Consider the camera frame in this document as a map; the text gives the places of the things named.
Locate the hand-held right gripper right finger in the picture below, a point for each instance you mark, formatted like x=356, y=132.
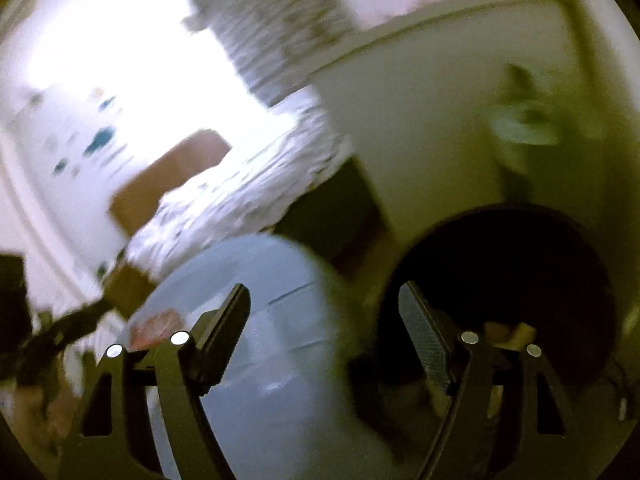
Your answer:
x=425, y=337

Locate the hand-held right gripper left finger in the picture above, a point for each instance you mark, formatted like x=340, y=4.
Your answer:
x=225, y=335

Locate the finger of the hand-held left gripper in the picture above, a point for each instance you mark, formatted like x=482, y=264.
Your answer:
x=70, y=321

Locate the black trash bin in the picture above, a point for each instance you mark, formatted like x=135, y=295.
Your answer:
x=500, y=270

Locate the brown nightstand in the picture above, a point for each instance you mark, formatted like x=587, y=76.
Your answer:
x=130, y=285

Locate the bed with white duvet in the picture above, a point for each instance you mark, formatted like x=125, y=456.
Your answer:
x=240, y=195

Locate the brown padded headboard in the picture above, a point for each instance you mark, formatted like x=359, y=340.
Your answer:
x=170, y=175

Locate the white cabinet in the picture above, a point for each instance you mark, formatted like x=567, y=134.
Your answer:
x=425, y=135

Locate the floral window blind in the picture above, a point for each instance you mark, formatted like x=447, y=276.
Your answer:
x=280, y=25

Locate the cloud and sun wall stickers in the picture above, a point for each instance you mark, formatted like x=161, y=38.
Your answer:
x=100, y=140

